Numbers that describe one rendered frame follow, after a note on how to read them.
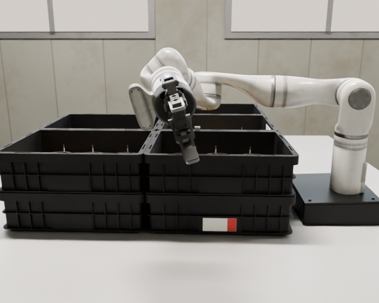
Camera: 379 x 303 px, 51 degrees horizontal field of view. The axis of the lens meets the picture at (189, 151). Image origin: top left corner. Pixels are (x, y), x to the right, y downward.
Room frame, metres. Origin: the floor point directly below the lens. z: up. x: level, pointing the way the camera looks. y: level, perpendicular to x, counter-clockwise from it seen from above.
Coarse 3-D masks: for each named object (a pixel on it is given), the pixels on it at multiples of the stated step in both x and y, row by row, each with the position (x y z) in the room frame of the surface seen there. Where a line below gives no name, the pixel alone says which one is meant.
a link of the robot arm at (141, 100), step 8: (184, 80) 0.75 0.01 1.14; (136, 88) 0.71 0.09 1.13; (144, 88) 0.73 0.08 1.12; (152, 88) 0.74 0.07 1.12; (136, 96) 0.71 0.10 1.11; (144, 96) 0.71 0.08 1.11; (152, 96) 0.72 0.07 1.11; (136, 104) 0.71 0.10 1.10; (144, 104) 0.72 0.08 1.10; (152, 104) 0.72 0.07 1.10; (136, 112) 0.72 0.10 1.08; (144, 112) 0.72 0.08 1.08; (152, 112) 0.72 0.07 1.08; (144, 120) 0.72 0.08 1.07; (152, 120) 0.73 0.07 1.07; (144, 128) 0.73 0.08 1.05
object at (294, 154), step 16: (288, 144) 1.07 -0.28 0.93; (144, 160) 0.98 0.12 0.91; (160, 160) 0.97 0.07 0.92; (176, 160) 0.97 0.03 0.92; (208, 160) 0.96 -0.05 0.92; (224, 160) 0.96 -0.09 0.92; (240, 160) 0.96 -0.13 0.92; (256, 160) 0.96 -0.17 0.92; (272, 160) 0.96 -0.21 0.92; (288, 160) 0.95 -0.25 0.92
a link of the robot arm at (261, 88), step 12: (204, 72) 1.15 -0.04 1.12; (216, 72) 1.16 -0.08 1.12; (204, 84) 1.13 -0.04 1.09; (216, 84) 1.14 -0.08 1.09; (228, 84) 1.16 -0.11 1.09; (240, 84) 1.14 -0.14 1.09; (252, 84) 1.12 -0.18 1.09; (264, 84) 1.11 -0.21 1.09; (252, 96) 1.14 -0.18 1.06; (264, 96) 1.11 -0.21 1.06
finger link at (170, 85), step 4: (172, 80) 0.61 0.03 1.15; (168, 84) 0.61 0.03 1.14; (172, 84) 0.61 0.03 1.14; (168, 88) 0.61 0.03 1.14; (172, 88) 0.61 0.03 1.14; (168, 92) 0.61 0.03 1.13; (172, 92) 0.61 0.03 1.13; (176, 92) 0.60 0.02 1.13; (172, 96) 0.60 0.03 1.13; (176, 96) 0.59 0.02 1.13; (172, 100) 0.58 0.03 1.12; (176, 100) 0.58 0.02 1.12; (172, 104) 0.57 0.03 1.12; (176, 104) 0.57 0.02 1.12; (180, 104) 0.58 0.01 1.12
